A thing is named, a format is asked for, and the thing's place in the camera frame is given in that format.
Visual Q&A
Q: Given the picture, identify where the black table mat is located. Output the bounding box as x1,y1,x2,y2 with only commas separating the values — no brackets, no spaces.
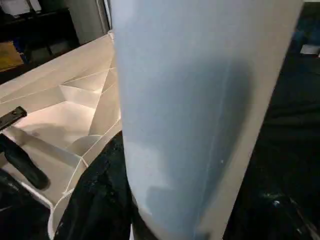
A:
0,10,320,240

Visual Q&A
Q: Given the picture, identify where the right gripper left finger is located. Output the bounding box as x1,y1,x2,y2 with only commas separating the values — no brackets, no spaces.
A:
52,132,146,240

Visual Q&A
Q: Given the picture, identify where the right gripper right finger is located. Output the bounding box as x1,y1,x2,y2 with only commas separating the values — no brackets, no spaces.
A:
222,164,320,240

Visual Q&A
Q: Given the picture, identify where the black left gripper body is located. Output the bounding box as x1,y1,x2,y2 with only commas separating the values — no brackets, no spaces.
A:
0,106,28,132

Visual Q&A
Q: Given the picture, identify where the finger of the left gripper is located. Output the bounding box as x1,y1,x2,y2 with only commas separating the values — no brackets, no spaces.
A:
0,135,51,191

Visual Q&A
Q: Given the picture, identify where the white plastic table leg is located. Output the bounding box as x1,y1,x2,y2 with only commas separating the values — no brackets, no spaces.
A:
107,0,305,240

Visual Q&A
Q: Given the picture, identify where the white plastic table top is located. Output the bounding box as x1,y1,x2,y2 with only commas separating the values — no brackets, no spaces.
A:
0,32,123,240

